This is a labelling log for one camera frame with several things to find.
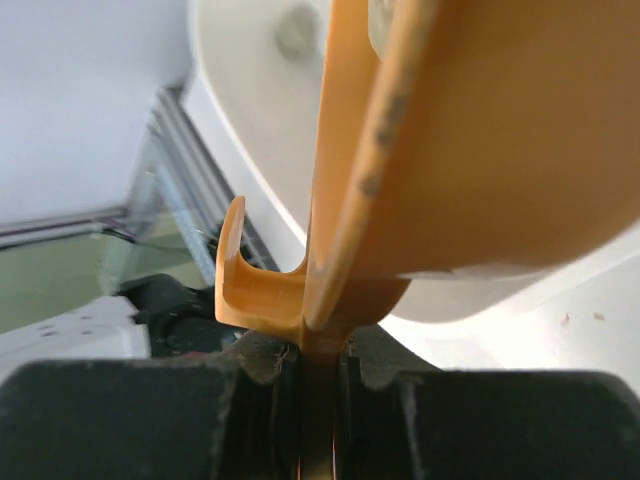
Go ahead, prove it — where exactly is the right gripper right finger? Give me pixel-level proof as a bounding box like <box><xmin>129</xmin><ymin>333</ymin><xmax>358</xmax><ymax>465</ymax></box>
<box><xmin>335</xmin><ymin>326</ymin><xmax>639</xmax><ymax>479</ymax></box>

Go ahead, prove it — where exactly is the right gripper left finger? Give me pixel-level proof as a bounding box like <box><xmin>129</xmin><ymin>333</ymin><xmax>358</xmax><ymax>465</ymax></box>
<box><xmin>1</xmin><ymin>332</ymin><xmax>299</xmax><ymax>479</ymax></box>

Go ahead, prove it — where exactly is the yellow litter scoop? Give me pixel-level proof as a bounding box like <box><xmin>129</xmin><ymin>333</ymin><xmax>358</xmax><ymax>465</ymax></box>
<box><xmin>215</xmin><ymin>1</ymin><xmax>639</xmax><ymax>452</ymax></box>

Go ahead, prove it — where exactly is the white plastic tray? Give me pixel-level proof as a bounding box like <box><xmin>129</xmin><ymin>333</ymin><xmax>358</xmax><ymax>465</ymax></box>
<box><xmin>184</xmin><ymin>1</ymin><xmax>639</xmax><ymax>324</ymax></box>

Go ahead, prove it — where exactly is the grey litter clump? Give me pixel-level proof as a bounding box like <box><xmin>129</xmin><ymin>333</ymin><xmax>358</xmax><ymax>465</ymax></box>
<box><xmin>368</xmin><ymin>0</ymin><xmax>396</xmax><ymax>58</ymax></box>
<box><xmin>274</xmin><ymin>2</ymin><xmax>319</xmax><ymax>62</ymax></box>

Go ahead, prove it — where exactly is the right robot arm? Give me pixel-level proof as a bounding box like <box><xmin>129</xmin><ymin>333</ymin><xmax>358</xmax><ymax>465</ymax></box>
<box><xmin>1</xmin><ymin>274</ymin><xmax>639</xmax><ymax>479</ymax></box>

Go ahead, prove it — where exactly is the aluminium frame rail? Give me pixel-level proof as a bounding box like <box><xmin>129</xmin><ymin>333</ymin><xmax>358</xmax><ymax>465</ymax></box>
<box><xmin>0</xmin><ymin>87</ymin><xmax>281</xmax><ymax>281</ymax></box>

